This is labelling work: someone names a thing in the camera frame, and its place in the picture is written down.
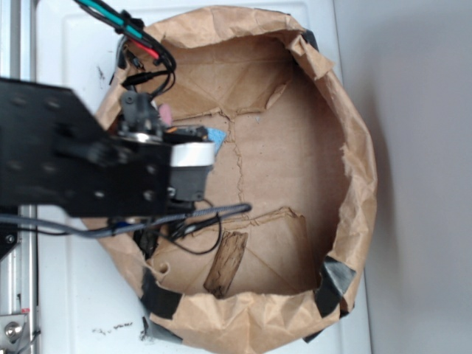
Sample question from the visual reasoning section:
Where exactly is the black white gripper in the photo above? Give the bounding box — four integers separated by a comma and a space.
117, 91, 215, 206

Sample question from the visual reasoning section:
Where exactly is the blue sponge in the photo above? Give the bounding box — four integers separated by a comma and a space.
206, 128, 227, 156

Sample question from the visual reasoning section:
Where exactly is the brown paper bag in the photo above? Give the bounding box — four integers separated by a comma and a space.
101, 6, 378, 353

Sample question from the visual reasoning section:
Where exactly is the brown wood block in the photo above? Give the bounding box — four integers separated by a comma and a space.
204, 231, 249, 299

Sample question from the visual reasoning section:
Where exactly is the black tape piece left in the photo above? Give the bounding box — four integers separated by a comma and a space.
139, 268, 183, 344

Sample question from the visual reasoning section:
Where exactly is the black tape piece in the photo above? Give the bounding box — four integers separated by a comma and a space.
302, 255, 358, 344
139, 268, 183, 344
301, 29, 319, 52

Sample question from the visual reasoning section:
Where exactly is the black tape piece far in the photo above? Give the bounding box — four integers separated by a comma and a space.
301, 29, 319, 52

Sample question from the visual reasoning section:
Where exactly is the black tape piece right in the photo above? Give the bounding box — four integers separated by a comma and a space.
302, 255, 358, 344

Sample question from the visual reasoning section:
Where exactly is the green red wire bundle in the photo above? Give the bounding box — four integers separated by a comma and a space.
73, 0, 178, 71

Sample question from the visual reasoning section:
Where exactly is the braided gray cable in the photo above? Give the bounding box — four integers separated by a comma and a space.
0, 202, 253, 239

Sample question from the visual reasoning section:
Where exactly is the aluminum rail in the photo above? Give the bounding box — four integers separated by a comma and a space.
1, 1, 41, 353

